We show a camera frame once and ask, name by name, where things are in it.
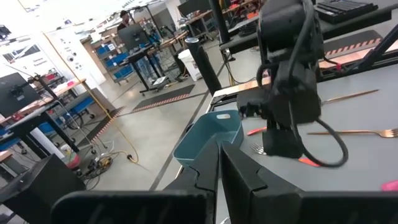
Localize white cylinder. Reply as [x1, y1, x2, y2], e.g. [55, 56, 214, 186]
[29, 127, 68, 161]

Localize black desk monitor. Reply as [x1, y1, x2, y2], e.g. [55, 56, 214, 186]
[117, 23, 150, 51]

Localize black monitor on arm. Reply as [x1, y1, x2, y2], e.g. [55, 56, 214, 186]
[0, 72, 42, 118]

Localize floor cable bundle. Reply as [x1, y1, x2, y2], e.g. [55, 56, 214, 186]
[79, 149, 139, 187]

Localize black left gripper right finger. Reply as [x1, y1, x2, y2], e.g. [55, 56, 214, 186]
[221, 141, 398, 224]

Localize white equipment sign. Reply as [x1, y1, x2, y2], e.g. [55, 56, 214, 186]
[29, 55, 49, 68]

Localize gold fork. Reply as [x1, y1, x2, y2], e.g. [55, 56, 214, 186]
[307, 127, 398, 139]
[321, 88, 381, 106]

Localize black-framed workbench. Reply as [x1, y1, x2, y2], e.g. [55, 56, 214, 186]
[0, 77, 96, 162]

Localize black frame pole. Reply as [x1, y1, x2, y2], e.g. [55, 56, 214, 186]
[207, 0, 233, 44]

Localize shelf with blue bins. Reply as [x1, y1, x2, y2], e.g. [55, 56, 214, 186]
[91, 39, 135, 85]

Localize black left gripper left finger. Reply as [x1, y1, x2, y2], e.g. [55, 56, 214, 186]
[50, 135, 220, 224]

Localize white trash bin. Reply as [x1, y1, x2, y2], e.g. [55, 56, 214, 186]
[177, 49, 203, 82]

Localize white and red bucket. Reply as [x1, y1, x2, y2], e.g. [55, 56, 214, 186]
[60, 143, 81, 170]

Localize neighbouring grey work table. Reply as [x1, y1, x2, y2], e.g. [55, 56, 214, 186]
[219, 2, 398, 54]

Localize yellow rope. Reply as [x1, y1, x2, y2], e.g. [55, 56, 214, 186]
[42, 30, 140, 164]

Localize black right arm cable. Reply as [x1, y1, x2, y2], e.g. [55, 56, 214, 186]
[255, 0, 349, 169]

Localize white pillar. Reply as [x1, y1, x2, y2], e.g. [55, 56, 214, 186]
[45, 27, 107, 94]

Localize black-framed wooden desk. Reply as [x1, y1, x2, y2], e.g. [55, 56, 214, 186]
[119, 30, 190, 96]

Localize black keyboard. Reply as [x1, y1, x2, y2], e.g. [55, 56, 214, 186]
[314, 0, 379, 25]

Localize black coiled cable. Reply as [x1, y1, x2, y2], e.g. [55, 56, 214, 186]
[236, 19, 259, 37]

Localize black diagonal frame strut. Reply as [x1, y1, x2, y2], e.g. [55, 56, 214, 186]
[357, 24, 398, 72]

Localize person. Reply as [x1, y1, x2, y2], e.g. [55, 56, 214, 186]
[117, 9, 157, 83]

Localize blue plastic bin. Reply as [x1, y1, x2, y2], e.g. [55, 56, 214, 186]
[172, 109, 245, 168]

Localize hazard-striped black floor mat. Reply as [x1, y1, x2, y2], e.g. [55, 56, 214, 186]
[131, 83, 196, 113]
[322, 29, 384, 57]
[76, 105, 127, 147]

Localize black round-topped post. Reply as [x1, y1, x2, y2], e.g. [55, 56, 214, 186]
[184, 37, 223, 96]

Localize black table frame rail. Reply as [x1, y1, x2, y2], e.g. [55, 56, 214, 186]
[211, 46, 398, 113]

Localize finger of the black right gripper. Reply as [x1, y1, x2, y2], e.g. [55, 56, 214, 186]
[262, 119, 305, 159]

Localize black equipment case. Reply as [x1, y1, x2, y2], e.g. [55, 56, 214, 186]
[0, 154, 87, 215]

